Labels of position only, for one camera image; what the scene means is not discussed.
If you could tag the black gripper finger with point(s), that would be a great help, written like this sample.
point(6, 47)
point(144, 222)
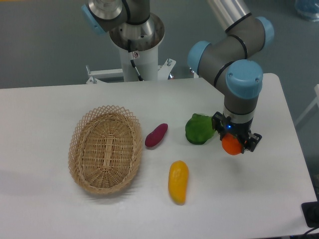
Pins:
point(252, 141)
point(216, 121)

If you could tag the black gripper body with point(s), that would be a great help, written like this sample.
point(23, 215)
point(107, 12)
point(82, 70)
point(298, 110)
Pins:
point(238, 126)

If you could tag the orange fruit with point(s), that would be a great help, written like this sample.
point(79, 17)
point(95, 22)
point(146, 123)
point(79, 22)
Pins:
point(231, 144)

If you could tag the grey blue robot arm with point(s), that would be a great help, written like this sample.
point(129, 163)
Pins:
point(225, 65)

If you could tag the green leafy vegetable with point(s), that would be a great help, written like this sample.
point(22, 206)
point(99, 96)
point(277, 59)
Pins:
point(198, 129)

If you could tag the purple sweet potato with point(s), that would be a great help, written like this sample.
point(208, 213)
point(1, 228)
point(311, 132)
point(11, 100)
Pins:
point(156, 136)

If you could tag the yellow mango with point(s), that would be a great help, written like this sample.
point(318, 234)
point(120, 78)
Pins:
point(178, 182)

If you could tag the black device at table edge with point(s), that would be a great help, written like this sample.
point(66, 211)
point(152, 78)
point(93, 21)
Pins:
point(311, 213)

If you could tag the woven wicker basket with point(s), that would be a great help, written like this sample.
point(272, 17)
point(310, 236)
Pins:
point(105, 150)

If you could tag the blue object top right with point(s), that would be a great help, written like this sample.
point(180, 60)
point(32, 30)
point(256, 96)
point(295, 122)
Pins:
point(308, 9)

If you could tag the white frame at right edge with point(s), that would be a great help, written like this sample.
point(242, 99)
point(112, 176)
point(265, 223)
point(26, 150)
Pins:
point(309, 111)

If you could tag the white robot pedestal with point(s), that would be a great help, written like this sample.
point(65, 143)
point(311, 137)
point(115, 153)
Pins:
point(138, 47)

